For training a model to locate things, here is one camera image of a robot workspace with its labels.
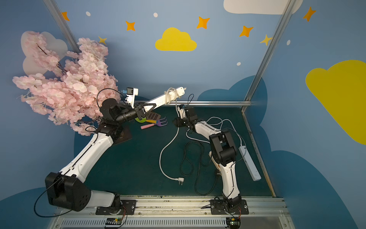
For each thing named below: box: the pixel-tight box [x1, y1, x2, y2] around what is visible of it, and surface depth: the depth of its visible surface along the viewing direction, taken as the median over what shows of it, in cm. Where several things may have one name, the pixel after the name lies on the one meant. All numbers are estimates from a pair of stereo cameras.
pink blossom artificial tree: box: [12, 31, 121, 136], surface depth 58 cm
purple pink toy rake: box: [140, 116, 168, 130], surface depth 113 cm
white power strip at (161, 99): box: [143, 86, 187, 113], surface depth 70 cm
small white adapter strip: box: [238, 145, 262, 182], surface depth 88 cm
